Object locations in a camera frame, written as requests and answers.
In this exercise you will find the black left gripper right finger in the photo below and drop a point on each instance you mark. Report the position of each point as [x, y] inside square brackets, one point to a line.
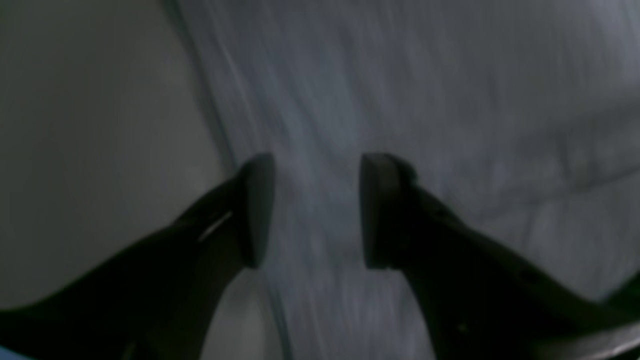
[479, 299]

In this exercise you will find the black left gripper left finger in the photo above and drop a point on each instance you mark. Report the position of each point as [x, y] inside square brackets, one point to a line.
[155, 299]

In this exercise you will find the grey T-shirt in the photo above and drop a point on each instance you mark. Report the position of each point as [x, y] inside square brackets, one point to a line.
[521, 115]

